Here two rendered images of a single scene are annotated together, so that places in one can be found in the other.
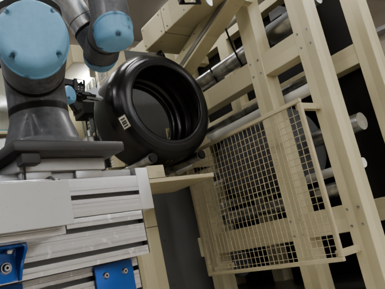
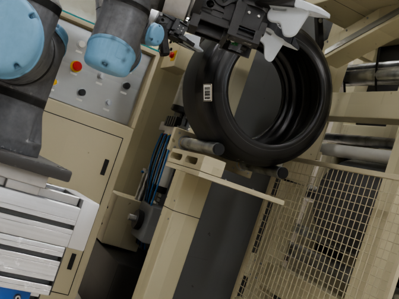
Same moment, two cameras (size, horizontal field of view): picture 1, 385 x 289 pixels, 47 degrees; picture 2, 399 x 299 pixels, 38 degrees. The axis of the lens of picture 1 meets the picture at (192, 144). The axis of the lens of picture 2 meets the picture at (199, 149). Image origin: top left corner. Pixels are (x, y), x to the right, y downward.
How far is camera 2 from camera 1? 0.42 m
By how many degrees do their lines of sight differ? 19
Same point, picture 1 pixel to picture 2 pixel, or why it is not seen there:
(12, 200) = not seen: outside the picture
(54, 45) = (13, 54)
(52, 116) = (12, 111)
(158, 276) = (170, 272)
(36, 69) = not seen: outside the picture
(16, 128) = not seen: outside the picture
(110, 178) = (46, 201)
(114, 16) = (110, 43)
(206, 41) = (376, 35)
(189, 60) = (345, 47)
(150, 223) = (192, 211)
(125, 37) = (113, 70)
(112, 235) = (13, 261)
